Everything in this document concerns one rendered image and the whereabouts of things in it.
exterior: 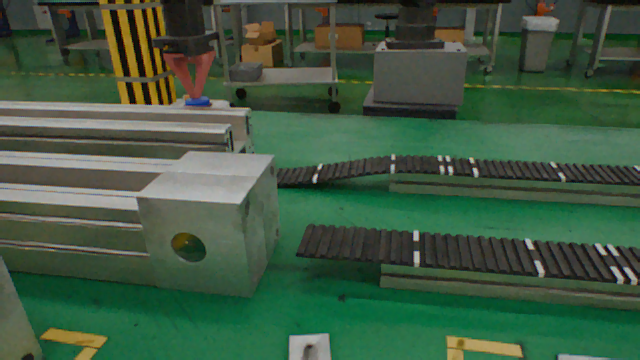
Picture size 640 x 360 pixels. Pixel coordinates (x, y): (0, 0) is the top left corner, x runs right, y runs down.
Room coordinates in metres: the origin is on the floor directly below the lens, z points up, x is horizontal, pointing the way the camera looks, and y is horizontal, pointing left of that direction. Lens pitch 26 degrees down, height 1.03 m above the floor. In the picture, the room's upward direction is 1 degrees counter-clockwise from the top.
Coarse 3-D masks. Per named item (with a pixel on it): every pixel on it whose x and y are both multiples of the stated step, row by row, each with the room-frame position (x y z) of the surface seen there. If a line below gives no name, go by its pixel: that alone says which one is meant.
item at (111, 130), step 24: (0, 120) 0.56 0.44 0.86; (24, 120) 0.56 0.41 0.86; (48, 120) 0.56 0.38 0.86; (72, 120) 0.55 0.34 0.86; (96, 120) 0.55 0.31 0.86; (120, 120) 0.60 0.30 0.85; (144, 120) 0.60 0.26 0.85; (168, 120) 0.59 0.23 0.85; (192, 120) 0.58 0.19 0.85; (216, 120) 0.58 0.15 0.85; (240, 120) 0.57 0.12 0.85; (0, 144) 0.55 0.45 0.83; (24, 144) 0.55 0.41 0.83; (48, 144) 0.54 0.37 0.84; (72, 144) 0.53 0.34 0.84; (96, 144) 0.53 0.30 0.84; (120, 144) 0.52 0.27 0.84; (144, 144) 0.52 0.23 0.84; (168, 144) 0.52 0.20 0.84; (192, 144) 0.52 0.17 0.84; (216, 144) 0.51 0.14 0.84; (240, 144) 0.56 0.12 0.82
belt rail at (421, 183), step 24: (408, 192) 0.49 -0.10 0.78; (432, 192) 0.48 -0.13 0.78; (456, 192) 0.48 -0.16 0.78; (480, 192) 0.47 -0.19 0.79; (504, 192) 0.47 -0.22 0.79; (528, 192) 0.46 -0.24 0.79; (552, 192) 0.46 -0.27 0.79; (576, 192) 0.46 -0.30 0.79; (600, 192) 0.46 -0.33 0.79; (624, 192) 0.45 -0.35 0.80
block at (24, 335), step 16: (0, 256) 0.23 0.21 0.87; (0, 272) 0.23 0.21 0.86; (0, 288) 0.22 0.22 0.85; (0, 304) 0.22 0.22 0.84; (16, 304) 0.23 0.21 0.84; (0, 320) 0.21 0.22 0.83; (16, 320) 0.22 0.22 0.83; (0, 336) 0.21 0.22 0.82; (16, 336) 0.22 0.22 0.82; (32, 336) 0.23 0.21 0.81; (0, 352) 0.21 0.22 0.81; (16, 352) 0.22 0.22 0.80; (32, 352) 0.22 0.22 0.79
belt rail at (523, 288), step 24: (384, 264) 0.31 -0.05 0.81; (408, 288) 0.30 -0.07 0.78; (432, 288) 0.30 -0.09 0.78; (456, 288) 0.30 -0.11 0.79; (480, 288) 0.29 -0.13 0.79; (504, 288) 0.29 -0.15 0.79; (528, 288) 0.29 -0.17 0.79; (552, 288) 0.29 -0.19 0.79; (576, 288) 0.28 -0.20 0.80; (600, 288) 0.28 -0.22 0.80; (624, 288) 0.27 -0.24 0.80
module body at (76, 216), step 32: (0, 160) 0.42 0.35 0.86; (32, 160) 0.42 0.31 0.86; (64, 160) 0.41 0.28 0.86; (96, 160) 0.41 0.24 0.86; (128, 160) 0.41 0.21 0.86; (160, 160) 0.41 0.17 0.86; (0, 192) 0.34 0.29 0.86; (32, 192) 0.34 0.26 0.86; (64, 192) 0.34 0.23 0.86; (96, 192) 0.34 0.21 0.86; (128, 192) 0.34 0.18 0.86; (0, 224) 0.34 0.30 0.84; (32, 224) 0.33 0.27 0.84; (64, 224) 0.32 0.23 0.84; (96, 224) 0.32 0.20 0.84; (128, 224) 0.32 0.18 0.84; (32, 256) 0.33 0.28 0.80; (64, 256) 0.33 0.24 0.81; (96, 256) 0.32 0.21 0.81; (128, 256) 0.32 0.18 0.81
